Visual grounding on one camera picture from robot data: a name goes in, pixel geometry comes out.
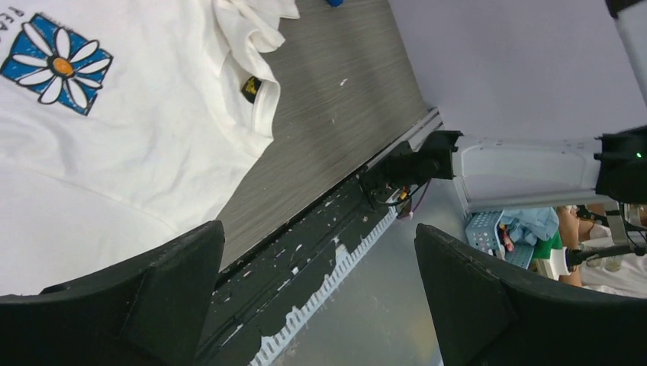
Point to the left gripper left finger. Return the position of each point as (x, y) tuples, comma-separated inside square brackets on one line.
[(147, 310)]

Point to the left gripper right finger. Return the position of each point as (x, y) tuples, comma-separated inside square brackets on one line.
[(488, 312)]

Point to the white t-shirt with daisy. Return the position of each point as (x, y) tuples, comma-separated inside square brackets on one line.
[(125, 124)]

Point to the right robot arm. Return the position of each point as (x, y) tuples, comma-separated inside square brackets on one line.
[(544, 102)]

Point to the light blue plastic basket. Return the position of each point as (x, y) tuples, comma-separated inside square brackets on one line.
[(485, 232)]

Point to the white perforated cable duct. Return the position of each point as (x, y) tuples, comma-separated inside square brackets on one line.
[(346, 260)]

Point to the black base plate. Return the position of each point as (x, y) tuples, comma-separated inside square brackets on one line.
[(253, 295)]

